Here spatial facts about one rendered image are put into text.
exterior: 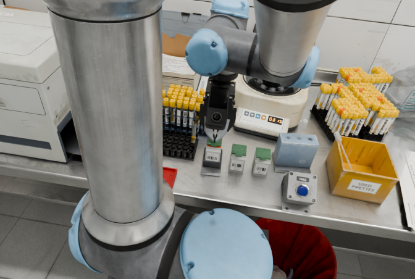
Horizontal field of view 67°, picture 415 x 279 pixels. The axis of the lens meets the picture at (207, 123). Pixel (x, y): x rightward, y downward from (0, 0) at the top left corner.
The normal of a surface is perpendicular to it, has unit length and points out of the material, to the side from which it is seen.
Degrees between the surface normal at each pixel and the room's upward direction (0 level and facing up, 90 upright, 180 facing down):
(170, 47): 87
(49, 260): 0
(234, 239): 9
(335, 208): 0
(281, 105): 90
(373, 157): 90
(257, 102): 90
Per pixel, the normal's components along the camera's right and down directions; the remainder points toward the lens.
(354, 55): -0.14, 0.62
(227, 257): 0.18, -0.69
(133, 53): 0.59, 0.55
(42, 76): 0.99, 0.14
